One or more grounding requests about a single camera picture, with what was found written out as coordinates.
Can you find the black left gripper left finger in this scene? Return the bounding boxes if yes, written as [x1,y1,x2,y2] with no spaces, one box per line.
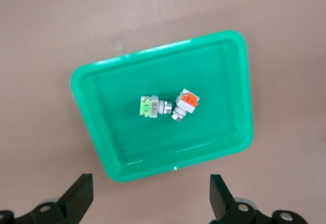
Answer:
[0,173,94,224]

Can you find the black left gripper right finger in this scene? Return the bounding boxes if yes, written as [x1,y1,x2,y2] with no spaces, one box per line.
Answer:
[209,174,306,224]

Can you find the white button orange block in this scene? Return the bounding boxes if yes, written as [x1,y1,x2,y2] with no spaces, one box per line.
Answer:
[171,88,201,122]

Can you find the white button green block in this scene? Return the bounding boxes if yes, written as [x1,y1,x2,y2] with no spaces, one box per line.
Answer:
[139,95,174,119]

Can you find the green plastic tray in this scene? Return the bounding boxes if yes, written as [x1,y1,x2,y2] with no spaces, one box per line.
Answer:
[69,30,255,183]

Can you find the brown table cover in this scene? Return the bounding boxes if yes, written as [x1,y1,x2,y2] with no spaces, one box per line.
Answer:
[0,0,326,224]

